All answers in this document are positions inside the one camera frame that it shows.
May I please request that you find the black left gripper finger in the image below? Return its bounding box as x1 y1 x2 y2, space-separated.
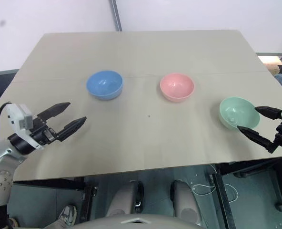
37 102 71 124
57 116 88 142

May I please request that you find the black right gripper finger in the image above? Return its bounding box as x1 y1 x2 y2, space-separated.
254 105 282 121
236 125 275 154

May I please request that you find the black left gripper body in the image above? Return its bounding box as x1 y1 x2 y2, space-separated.
30 115 61 146

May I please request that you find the green plastic bowl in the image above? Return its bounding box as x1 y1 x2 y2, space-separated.
218 96 261 132

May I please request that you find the brown cardboard box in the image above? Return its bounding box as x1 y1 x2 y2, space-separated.
258 54 282 75

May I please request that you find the blue plastic bowl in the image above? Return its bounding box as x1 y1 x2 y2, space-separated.
86 70 124 101

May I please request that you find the grey sneaker shoe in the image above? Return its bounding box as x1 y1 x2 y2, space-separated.
58 204 78 227

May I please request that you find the grey robot left leg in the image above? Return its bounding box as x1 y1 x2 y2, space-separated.
106 180 144 218

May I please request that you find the grey robot leg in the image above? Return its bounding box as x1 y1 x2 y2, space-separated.
170 179 204 219
106 180 144 218

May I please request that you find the grey robot right leg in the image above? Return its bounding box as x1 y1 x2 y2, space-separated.
170 179 204 219

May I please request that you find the pink plastic bowl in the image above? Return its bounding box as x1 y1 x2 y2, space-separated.
159 73 195 103

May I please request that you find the grey robot torso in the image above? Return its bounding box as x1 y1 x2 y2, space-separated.
70 213 198 229

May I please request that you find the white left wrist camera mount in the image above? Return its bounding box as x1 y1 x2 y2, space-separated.
5 103 45 150

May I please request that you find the black table leg frame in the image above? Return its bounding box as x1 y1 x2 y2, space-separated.
211 159 282 229
12 177 99 224

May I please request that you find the thin white floor cable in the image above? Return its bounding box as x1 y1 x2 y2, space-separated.
191 164 240 204

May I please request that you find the grey wall post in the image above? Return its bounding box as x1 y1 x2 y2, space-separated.
111 0 123 32

